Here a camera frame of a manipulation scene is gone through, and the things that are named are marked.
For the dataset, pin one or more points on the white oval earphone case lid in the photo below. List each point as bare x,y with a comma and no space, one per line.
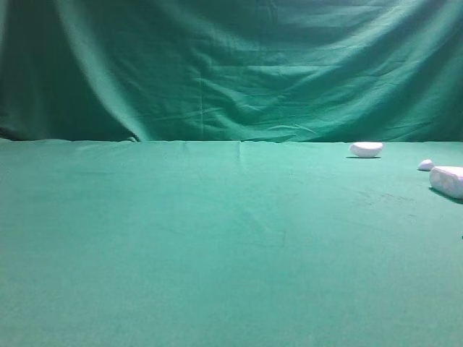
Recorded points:
366,149

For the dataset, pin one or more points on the small white earbud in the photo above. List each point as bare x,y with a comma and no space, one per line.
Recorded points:
426,165

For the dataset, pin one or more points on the green backdrop curtain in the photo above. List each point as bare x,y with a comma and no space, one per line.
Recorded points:
279,71

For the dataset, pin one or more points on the green table cloth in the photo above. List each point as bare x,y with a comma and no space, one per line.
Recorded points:
227,244

